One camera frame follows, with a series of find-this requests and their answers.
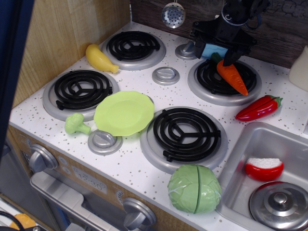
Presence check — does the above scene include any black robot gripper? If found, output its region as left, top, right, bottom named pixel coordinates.
left=190, top=16, right=257, bottom=66

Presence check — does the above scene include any orange toy carrot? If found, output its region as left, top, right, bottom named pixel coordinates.
left=211, top=52, right=248, bottom=96

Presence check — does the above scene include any light green plastic plate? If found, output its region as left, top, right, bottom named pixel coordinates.
left=94, top=91, right=154, bottom=137

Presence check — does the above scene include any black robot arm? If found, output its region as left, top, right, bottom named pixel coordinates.
left=190, top=0, right=270, bottom=66

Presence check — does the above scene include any blue plastic bowl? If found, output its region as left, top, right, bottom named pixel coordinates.
left=202, top=43, right=228, bottom=58

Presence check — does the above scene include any silver back stovetop knob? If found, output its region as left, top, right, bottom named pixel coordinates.
left=175, top=41, right=197, bottom=60

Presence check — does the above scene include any silver stovetop knob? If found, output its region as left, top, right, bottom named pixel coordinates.
left=88, top=130, right=123, bottom=155
left=175, top=41, right=197, bottom=60
left=152, top=67, right=180, bottom=86

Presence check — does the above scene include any back right black burner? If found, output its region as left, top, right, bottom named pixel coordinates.
left=188, top=59, right=262, bottom=106

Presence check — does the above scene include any black burner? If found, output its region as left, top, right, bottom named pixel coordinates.
left=102, top=31, right=166, bottom=71
left=188, top=59, right=262, bottom=106
left=140, top=107, right=228, bottom=174
left=42, top=69, right=120, bottom=121

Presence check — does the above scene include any silver perforated ladle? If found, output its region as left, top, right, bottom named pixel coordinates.
left=161, top=0, right=186, bottom=29

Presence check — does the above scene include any silver centre stovetop knob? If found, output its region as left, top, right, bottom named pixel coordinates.
left=152, top=67, right=180, bottom=86

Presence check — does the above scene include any red toy chili pepper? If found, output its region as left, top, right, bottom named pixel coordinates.
left=235, top=95, right=283, bottom=122

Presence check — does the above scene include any back left black burner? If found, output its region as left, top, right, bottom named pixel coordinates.
left=102, top=31, right=166, bottom=71

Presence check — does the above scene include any cream white container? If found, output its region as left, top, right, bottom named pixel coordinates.
left=289, top=45, right=308, bottom=91

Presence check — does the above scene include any front right black burner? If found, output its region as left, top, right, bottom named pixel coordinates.
left=140, top=107, right=228, bottom=174

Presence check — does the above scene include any silver toy sink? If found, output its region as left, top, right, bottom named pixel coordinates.
left=217, top=122, right=308, bottom=231

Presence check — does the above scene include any yellow toy banana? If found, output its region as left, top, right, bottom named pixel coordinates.
left=86, top=44, right=119, bottom=73

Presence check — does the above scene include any red white toy cheese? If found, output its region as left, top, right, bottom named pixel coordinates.
left=244, top=158, right=284, bottom=181

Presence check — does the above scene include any green toy cabbage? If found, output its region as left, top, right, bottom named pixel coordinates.
left=167, top=165, right=222, bottom=214

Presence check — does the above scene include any front left black burner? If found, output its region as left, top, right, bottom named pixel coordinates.
left=42, top=69, right=120, bottom=121

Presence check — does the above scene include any silver front stovetop knob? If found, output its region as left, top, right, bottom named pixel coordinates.
left=88, top=130, right=123, bottom=155

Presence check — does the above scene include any green toy broccoli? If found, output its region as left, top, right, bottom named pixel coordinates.
left=64, top=113, right=91, bottom=135

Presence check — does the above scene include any silver pot lid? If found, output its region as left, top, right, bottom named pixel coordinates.
left=248, top=181, right=308, bottom=231

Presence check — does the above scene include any oven clock display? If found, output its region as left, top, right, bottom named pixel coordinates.
left=72, top=166, right=108, bottom=194

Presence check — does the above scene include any silver right oven knob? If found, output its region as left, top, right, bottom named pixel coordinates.
left=123, top=197, right=157, bottom=231

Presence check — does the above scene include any silver oven knob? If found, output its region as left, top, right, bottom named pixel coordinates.
left=123, top=197, right=157, bottom=231
left=29, top=144, right=59, bottom=173

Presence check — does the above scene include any silver left oven knob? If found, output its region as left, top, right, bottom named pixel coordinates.
left=29, top=144, right=59, bottom=173

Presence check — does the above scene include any yellow object bottom left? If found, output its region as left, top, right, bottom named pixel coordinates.
left=14, top=214, right=37, bottom=229

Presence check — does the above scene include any silver oven door handle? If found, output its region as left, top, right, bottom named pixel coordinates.
left=30, top=172, right=118, bottom=231

